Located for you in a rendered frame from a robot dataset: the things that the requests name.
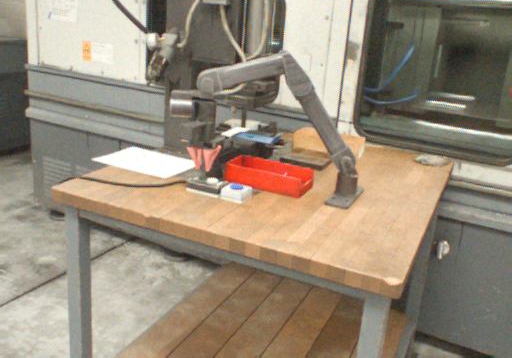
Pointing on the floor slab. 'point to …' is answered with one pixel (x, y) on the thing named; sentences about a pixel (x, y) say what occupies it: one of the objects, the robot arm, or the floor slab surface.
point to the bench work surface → (271, 261)
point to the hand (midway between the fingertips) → (202, 167)
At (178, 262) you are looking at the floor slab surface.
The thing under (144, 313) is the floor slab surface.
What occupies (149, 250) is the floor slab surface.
